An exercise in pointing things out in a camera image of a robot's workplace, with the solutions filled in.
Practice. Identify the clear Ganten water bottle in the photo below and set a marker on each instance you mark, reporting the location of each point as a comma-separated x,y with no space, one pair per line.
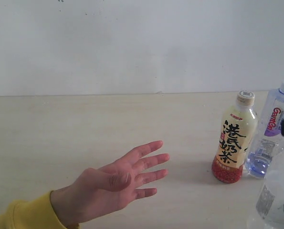
267,141

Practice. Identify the clear water bottle white label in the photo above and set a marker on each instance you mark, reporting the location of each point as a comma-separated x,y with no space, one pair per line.
268,210

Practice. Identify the yellow sleeved forearm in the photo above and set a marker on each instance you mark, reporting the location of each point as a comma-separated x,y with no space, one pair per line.
36,214

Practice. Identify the milk tea bottle yellow label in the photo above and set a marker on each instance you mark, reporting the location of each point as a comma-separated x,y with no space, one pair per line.
238,125

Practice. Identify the bare open human hand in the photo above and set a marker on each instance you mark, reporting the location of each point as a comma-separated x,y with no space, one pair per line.
99,192

